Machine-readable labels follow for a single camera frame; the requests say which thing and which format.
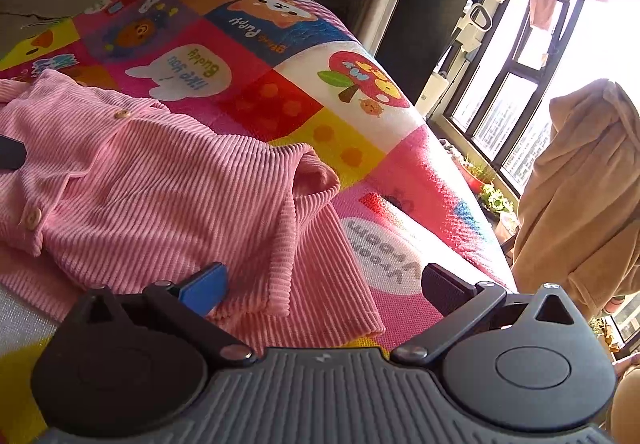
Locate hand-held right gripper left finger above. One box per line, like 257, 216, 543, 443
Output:
62, 262, 254, 369

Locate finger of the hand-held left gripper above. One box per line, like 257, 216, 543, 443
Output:
0, 136, 27, 171

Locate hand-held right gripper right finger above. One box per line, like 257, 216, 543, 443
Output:
389, 263, 583, 367

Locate pink ribbed garment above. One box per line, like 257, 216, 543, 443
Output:
0, 69, 385, 357

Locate potted plants on sill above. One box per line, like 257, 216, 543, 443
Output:
440, 139, 521, 245

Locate hanging beige garment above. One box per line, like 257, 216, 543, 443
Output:
512, 79, 640, 325

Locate white stick vacuum cleaner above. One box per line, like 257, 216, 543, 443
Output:
417, 1, 493, 117

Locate colourful printed cartoon blanket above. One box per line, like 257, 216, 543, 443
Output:
0, 0, 518, 430

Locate black window frame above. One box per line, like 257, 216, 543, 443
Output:
432, 0, 640, 205

